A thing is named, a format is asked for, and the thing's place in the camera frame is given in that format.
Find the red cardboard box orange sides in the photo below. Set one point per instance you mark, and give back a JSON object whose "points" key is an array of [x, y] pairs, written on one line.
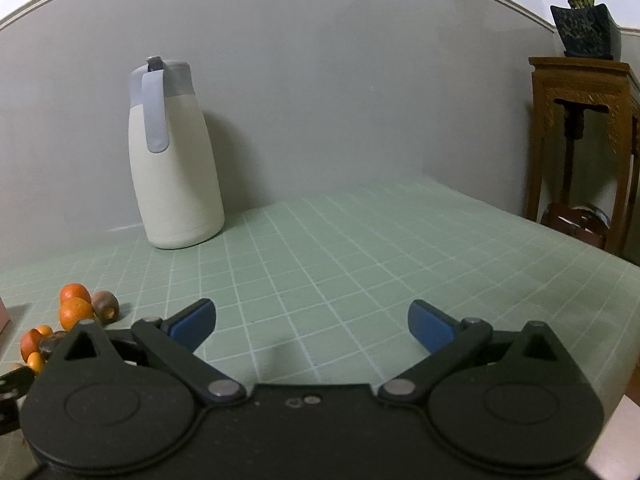
{"points": [[2, 317]]}

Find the carved wooden side table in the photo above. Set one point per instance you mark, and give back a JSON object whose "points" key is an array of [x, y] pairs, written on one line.
{"points": [[575, 90]]}

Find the white plastic bottle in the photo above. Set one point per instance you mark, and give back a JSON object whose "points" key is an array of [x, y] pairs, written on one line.
{"points": [[172, 170]]}

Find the small orange kumquat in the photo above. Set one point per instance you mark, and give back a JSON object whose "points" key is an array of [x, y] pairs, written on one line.
{"points": [[44, 330], [36, 362]]}

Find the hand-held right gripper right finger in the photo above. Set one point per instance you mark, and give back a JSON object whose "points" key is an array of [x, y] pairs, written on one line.
{"points": [[429, 326]]}

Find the orange mandarin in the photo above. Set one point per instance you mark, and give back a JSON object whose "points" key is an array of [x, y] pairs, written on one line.
{"points": [[75, 292], [75, 312]]}

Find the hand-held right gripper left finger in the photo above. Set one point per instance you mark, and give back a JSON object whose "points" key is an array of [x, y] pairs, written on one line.
{"points": [[192, 324]]}

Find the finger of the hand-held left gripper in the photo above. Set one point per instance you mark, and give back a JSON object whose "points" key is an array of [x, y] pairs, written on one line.
{"points": [[12, 385]]}

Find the green grid cutting mat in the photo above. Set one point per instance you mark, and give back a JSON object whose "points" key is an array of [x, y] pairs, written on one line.
{"points": [[350, 260]]}

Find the dark brown fruit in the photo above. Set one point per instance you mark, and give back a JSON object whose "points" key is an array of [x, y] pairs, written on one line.
{"points": [[50, 345]]}

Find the brown kiwi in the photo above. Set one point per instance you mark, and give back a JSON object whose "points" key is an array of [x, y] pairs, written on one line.
{"points": [[105, 305]]}

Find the reddish orange fruit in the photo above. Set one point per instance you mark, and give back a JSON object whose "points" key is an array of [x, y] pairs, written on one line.
{"points": [[30, 342]]}

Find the dark square plant pot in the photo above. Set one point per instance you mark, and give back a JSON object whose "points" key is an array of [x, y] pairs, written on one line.
{"points": [[584, 30]]}

